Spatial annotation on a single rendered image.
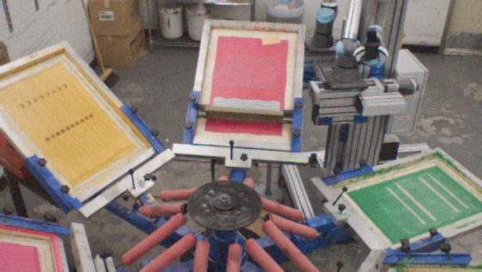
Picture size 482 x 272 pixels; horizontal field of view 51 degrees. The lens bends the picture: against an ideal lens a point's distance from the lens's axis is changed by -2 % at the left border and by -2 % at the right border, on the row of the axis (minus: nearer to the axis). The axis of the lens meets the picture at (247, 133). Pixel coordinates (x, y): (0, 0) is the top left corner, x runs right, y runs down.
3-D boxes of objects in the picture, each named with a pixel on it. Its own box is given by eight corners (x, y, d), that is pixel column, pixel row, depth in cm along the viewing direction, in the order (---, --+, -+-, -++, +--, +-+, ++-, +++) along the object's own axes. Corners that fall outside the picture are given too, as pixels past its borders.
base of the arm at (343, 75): (353, 71, 314) (355, 56, 308) (361, 83, 301) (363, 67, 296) (329, 72, 312) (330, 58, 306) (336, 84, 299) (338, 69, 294)
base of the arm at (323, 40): (330, 39, 354) (331, 25, 349) (336, 47, 342) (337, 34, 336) (308, 40, 352) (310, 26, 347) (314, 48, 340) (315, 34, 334)
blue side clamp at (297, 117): (293, 102, 281) (293, 95, 274) (302, 102, 280) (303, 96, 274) (290, 153, 269) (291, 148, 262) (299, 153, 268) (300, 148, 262)
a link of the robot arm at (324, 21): (312, 32, 338) (314, 12, 331) (317, 24, 349) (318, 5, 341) (330, 34, 335) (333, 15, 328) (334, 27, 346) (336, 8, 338)
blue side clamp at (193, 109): (192, 95, 285) (190, 89, 278) (201, 95, 284) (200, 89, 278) (184, 145, 273) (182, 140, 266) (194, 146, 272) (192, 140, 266)
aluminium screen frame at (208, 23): (205, 22, 303) (205, 19, 300) (305, 28, 299) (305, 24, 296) (186, 145, 271) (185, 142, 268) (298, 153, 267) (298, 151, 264)
